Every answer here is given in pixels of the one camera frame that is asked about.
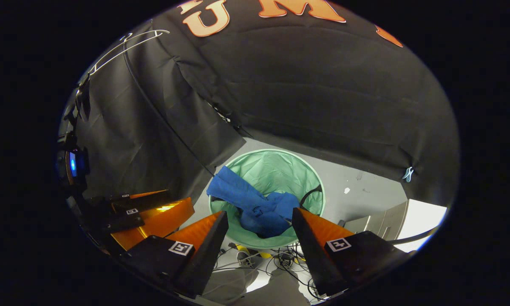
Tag white clothes hanger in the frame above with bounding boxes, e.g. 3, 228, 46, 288
88, 29, 171, 78

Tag blue corduroy jacket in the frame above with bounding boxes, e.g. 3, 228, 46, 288
206, 165, 300, 239

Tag white cabinet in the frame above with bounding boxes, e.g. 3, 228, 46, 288
338, 199, 448, 253

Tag black floor cables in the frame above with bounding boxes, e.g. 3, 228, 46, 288
212, 242, 320, 300

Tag grey cable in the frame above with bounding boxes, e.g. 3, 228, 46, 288
387, 225, 442, 246

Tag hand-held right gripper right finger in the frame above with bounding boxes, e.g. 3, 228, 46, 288
291, 207, 409, 299

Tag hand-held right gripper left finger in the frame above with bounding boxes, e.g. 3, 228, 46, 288
122, 211, 230, 300

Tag green laundry hamper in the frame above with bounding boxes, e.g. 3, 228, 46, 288
209, 148, 326, 250

